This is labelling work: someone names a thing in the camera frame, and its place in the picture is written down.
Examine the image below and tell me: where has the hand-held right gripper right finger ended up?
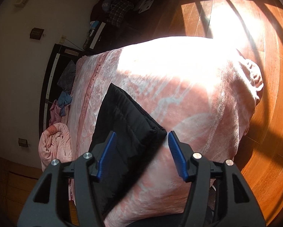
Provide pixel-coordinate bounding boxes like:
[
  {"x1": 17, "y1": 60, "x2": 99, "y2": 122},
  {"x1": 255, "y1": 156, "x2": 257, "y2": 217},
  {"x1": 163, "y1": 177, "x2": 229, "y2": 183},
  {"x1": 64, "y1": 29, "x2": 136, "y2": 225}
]
[{"x1": 167, "y1": 131, "x2": 267, "y2": 227}]

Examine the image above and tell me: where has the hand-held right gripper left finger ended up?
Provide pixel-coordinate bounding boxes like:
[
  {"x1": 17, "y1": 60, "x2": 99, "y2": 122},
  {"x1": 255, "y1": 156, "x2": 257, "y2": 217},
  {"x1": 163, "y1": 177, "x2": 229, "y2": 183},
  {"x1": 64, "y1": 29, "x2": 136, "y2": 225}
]
[{"x1": 17, "y1": 131, "x2": 118, "y2": 227}]

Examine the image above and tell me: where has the black jacket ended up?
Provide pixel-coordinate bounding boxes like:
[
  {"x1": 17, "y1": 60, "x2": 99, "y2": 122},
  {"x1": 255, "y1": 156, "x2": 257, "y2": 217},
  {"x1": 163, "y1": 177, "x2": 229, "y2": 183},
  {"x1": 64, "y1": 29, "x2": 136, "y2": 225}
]
[{"x1": 88, "y1": 83, "x2": 167, "y2": 223}]

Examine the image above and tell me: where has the folded pink quilt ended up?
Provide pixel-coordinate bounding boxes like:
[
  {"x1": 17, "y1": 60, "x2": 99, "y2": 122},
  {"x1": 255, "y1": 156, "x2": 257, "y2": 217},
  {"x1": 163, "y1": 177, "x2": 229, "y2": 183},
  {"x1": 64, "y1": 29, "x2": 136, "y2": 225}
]
[{"x1": 38, "y1": 123, "x2": 73, "y2": 168}]

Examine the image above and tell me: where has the bed with pink sheet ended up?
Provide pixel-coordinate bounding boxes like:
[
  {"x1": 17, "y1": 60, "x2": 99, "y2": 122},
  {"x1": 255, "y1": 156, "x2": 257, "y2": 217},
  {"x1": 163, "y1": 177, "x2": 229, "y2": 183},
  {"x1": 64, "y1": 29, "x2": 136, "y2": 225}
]
[{"x1": 67, "y1": 36, "x2": 264, "y2": 227}]

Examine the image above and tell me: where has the pink garment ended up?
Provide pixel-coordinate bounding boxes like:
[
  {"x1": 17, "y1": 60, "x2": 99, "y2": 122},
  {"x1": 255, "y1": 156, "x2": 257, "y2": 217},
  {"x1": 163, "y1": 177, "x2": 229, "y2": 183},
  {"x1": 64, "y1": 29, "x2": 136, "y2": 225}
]
[{"x1": 49, "y1": 99, "x2": 68, "y2": 126}]

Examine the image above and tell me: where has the blue cloth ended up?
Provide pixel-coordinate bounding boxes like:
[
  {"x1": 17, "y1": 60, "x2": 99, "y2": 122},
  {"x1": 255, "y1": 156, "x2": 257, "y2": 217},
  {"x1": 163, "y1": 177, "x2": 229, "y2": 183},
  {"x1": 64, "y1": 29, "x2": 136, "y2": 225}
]
[{"x1": 57, "y1": 91, "x2": 73, "y2": 116}]

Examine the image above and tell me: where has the grey pillow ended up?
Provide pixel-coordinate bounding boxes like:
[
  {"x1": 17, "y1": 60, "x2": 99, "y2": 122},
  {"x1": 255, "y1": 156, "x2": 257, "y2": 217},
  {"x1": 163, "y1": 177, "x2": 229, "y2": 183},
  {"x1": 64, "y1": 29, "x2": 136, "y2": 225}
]
[{"x1": 57, "y1": 60, "x2": 77, "y2": 93}]

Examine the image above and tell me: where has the dark wooden headboard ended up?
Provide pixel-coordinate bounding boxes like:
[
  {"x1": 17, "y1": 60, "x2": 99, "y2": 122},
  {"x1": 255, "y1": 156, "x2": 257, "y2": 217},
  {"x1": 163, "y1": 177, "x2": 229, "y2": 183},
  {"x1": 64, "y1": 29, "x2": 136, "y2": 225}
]
[{"x1": 39, "y1": 43, "x2": 85, "y2": 133}]

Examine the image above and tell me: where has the wooden wardrobe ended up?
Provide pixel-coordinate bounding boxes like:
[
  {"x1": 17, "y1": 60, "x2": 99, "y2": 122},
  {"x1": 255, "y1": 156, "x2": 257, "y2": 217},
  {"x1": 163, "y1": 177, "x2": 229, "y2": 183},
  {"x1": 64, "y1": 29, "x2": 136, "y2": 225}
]
[{"x1": 0, "y1": 157, "x2": 78, "y2": 227}]

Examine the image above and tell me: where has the dark nightstand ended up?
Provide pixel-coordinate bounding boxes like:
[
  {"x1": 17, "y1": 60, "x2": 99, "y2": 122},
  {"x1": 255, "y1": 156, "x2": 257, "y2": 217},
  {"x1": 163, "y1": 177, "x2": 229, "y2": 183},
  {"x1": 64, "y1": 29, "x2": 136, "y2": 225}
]
[{"x1": 83, "y1": 20, "x2": 109, "y2": 51}]

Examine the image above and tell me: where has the plaid shirt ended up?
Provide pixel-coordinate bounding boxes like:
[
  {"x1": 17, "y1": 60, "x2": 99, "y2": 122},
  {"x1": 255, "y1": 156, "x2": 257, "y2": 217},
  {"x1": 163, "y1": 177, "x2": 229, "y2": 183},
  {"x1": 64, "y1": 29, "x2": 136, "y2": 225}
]
[{"x1": 106, "y1": 0, "x2": 135, "y2": 27}]

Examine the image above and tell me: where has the dark red garment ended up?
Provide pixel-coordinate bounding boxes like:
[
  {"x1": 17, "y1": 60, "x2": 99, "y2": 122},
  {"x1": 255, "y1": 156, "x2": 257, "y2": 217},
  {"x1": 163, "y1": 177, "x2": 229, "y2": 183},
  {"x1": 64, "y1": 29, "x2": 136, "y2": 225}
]
[{"x1": 89, "y1": 0, "x2": 111, "y2": 22}]

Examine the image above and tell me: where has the white bathroom scale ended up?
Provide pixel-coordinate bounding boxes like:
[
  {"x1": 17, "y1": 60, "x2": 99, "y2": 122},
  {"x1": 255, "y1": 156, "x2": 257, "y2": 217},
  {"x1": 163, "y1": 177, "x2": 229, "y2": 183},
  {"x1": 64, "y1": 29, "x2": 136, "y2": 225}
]
[{"x1": 135, "y1": 0, "x2": 155, "y2": 13}]

